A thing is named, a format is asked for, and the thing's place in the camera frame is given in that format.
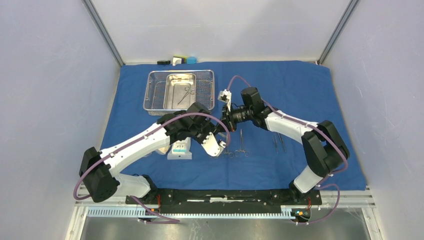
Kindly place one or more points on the steel hemostat forceps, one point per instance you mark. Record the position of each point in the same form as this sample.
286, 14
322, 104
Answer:
241, 150

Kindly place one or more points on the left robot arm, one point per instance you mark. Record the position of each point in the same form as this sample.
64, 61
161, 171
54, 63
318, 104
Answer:
100, 171

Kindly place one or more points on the small black block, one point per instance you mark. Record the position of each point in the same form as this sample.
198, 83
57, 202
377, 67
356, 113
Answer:
163, 62

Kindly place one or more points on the blue surgical wrap cloth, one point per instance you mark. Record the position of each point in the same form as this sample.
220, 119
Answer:
301, 89

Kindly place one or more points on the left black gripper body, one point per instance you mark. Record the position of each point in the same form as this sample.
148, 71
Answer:
199, 132

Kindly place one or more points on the white and yellow block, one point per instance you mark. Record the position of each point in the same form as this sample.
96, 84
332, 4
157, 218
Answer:
177, 60

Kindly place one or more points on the beige gauze packet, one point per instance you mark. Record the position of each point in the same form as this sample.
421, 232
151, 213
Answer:
162, 150

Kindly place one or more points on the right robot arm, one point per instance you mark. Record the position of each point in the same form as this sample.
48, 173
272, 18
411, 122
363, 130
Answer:
323, 146

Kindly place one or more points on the cyan blue block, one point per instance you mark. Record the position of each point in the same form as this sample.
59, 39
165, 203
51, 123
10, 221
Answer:
191, 60

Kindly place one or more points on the slotted cable duct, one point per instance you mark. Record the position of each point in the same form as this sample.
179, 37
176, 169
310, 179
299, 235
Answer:
141, 213

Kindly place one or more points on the steel needle holder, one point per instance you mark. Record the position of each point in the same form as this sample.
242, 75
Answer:
188, 96

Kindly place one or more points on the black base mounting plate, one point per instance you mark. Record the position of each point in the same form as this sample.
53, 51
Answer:
179, 201

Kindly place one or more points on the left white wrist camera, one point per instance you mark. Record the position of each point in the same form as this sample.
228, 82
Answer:
212, 146

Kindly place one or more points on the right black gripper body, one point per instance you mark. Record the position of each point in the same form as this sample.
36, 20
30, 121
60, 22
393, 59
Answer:
235, 116

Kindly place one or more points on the steel ring-handled forceps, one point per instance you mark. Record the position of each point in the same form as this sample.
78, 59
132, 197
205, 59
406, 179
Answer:
228, 153

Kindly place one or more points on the white sterile packet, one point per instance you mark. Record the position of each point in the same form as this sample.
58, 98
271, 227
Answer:
180, 150

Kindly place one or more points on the steel toothed tissue forceps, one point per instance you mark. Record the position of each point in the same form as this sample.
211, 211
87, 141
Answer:
282, 142

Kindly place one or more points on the metal mesh tray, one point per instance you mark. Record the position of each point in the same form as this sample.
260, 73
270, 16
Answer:
155, 90

